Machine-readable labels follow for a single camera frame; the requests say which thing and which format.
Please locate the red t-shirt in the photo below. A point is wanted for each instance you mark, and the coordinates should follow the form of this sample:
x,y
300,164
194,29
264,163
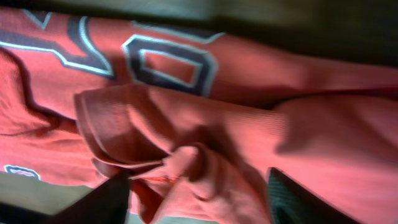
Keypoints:
x,y
197,118

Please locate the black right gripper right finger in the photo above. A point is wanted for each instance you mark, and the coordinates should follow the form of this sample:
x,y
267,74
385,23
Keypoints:
x,y
290,203

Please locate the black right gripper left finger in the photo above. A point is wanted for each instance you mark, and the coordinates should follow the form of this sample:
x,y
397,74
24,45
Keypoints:
x,y
107,204

